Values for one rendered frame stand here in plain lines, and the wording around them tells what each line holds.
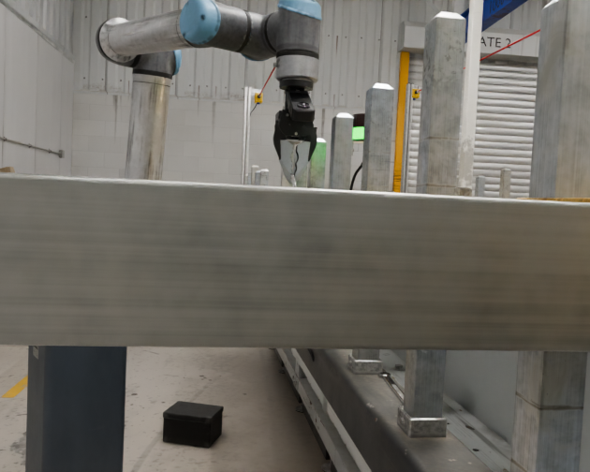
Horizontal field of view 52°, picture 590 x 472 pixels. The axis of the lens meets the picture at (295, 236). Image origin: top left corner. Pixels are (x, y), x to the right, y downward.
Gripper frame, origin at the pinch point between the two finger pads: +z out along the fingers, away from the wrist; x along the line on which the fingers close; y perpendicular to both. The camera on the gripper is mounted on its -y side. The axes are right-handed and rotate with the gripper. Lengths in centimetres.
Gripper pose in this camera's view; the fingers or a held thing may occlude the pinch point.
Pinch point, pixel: (293, 177)
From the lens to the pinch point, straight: 126.7
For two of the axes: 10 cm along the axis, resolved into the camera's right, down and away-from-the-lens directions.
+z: -0.5, 10.0, 0.6
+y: -1.5, -0.6, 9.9
